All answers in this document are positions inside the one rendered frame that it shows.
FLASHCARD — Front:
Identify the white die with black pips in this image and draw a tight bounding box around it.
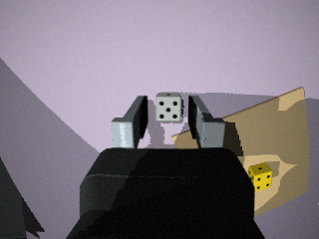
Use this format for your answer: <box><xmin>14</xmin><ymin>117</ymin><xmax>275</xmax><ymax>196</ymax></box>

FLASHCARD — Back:
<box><xmin>156</xmin><ymin>93</ymin><xmax>181</xmax><ymax>121</ymax></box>

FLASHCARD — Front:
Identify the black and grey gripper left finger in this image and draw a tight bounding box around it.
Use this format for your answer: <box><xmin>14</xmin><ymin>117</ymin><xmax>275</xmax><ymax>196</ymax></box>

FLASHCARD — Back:
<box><xmin>110</xmin><ymin>96</ymin><xmax>149</xmax><ymax>148</ymax></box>

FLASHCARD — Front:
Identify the yellow die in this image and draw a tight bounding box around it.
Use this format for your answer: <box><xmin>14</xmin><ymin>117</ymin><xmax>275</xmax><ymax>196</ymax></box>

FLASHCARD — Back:
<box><xmin>248</xmin><ymin>162</ymin><xmax>272</xmax><ymax>191</ymax></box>

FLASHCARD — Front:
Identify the tan flat mat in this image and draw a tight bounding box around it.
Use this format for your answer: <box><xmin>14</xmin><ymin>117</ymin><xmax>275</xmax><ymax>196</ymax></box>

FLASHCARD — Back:
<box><xmin>171</xmin><ymin>87</ymin><xmax>309</xmax><ymax>217</ymax></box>

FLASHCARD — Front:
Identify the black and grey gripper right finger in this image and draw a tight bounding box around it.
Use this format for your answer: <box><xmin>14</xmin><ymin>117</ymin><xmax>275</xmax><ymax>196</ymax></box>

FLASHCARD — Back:
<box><xmin>188</xmin><ymin>96</ymin><xmax>226</xmax><ymax>148</ymax></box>

